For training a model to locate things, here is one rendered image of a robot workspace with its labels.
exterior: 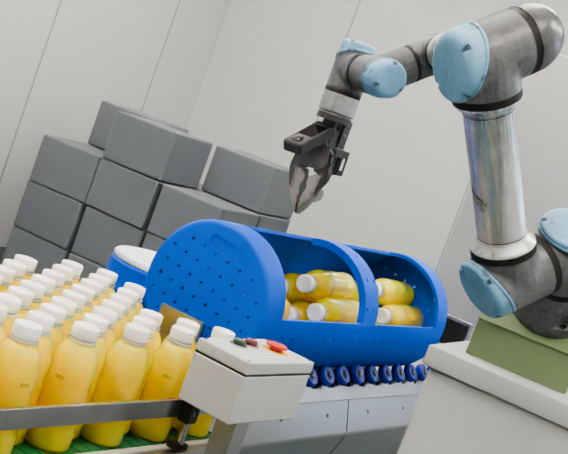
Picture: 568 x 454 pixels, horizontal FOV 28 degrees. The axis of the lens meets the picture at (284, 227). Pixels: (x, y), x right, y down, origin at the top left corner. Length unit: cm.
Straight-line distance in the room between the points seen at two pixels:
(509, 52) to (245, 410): 69
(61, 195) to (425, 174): 247
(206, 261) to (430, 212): 523
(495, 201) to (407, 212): 543
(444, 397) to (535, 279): 30
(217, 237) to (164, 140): 366
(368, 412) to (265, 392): 94
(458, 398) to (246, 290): 44
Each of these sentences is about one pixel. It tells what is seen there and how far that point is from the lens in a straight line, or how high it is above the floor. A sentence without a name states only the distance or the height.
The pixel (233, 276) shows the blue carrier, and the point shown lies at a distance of 210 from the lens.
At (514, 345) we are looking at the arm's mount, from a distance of 220.
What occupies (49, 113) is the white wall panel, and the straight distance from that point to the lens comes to 686.
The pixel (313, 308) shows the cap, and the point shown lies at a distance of 241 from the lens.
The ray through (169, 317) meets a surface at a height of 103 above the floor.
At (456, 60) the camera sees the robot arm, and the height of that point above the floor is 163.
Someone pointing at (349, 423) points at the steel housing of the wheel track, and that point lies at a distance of 259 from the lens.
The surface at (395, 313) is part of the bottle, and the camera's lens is 272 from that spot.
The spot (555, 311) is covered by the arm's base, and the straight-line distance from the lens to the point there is 216.
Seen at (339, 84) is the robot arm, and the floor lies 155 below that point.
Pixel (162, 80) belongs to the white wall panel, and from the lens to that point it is 770.
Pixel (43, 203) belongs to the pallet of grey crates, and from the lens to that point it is 615.
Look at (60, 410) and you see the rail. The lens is 160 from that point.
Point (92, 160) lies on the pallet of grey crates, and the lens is 601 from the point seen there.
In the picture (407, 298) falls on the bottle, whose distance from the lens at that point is 283.
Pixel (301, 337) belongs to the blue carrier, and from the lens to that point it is 222.
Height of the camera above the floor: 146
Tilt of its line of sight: 5 degrees down
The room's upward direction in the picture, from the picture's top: 20 degrees clockwise
